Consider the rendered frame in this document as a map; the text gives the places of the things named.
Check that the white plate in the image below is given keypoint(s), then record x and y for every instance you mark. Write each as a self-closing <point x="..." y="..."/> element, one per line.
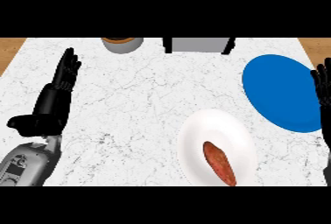
<point x="215" y="131"/>

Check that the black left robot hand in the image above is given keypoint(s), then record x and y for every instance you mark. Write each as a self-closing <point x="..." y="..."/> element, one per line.
<point x="51" y="105"/>

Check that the grey appliance with black legs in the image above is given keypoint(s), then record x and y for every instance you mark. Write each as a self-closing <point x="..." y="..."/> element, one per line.
<point x="199" y="44"/>

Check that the grey pot with wooden rim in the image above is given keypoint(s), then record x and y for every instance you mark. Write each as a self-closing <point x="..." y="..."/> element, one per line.
<point x="122" y="44"/>

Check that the reddish brown sweet potato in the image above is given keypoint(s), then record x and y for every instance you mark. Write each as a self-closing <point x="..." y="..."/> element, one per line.
<point x="220" y="163"/>

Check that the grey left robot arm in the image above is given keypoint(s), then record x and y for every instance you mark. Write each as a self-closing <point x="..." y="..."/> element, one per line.
<point x="24" y="164"/>

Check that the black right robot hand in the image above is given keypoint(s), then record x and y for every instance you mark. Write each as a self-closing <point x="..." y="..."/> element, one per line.
<point x="324" y="87"/>

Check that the blue plate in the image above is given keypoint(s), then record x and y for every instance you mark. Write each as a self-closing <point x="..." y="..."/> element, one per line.
<point x="280" y="90"/>

